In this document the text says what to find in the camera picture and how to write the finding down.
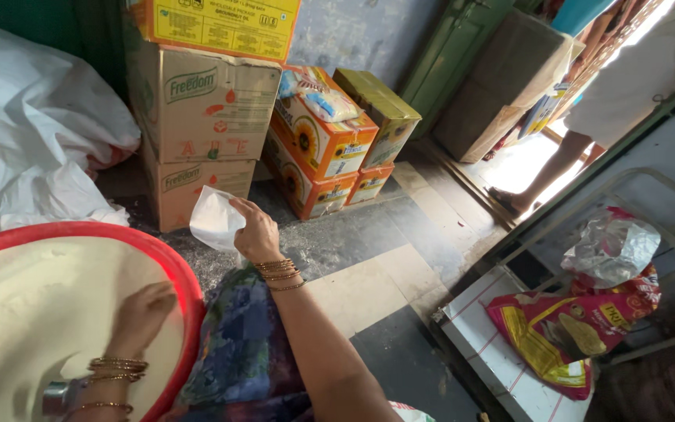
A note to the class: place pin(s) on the small brown carton green print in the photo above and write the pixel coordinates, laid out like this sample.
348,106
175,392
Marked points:
197,187

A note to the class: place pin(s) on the gold bangles on left wrist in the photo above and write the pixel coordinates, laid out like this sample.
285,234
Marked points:
116,368

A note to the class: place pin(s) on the red plastic tub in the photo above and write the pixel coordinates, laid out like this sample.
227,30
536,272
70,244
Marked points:
188,293

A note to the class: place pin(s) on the person's left fingers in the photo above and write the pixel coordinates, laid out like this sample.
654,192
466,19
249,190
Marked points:
160,299

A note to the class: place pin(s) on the white woven sack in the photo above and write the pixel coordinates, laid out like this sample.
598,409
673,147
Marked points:
27,135

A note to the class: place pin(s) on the white plastic bag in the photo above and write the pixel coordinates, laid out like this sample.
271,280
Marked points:
214,221

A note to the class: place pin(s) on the gold bangles on right wrist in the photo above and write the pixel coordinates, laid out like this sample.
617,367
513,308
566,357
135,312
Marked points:
279,272

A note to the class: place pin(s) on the yellow printed carton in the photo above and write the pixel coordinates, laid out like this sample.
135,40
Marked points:
220,26

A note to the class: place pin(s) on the white table with red lines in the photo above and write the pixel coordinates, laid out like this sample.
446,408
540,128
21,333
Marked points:
490,346

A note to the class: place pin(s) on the big plain brown carton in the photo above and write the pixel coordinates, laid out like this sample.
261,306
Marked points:
501,88

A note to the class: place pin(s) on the person's right hand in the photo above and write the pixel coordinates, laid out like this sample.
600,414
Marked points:
262,234

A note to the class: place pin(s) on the silver foil bag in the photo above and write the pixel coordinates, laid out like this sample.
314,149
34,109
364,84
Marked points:
613,249

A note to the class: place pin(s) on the person's left hand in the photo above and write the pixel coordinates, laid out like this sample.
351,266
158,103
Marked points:
138,319

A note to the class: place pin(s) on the person's right fingers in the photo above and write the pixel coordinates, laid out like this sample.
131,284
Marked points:
244,214

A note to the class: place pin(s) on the large brown carton green print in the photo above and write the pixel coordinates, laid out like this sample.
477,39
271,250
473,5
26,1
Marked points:
208,111

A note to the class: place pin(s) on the gold bangles on wrist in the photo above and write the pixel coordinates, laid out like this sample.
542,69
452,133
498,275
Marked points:
279,272
116,368

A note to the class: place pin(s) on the white blue plastic packet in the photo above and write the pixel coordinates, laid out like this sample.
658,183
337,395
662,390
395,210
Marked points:
326,97

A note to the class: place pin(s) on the red yellow snack bag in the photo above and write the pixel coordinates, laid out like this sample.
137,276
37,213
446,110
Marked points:
554,328

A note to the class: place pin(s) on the green wooden door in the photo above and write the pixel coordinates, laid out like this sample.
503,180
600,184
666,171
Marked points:
449,53

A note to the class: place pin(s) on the small orange sunflower carton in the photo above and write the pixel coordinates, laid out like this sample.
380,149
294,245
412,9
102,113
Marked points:
370,184

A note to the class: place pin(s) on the person's colourful patterned garment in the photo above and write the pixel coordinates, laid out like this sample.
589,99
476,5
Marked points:
244,346

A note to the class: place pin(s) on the blue white booklet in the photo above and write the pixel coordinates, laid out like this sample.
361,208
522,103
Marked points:
539,114

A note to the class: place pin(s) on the steel measuring cup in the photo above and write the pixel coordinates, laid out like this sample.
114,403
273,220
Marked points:
57,398

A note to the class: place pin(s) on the olive yellow sunflower carton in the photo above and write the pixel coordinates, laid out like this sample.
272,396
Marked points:
384,114

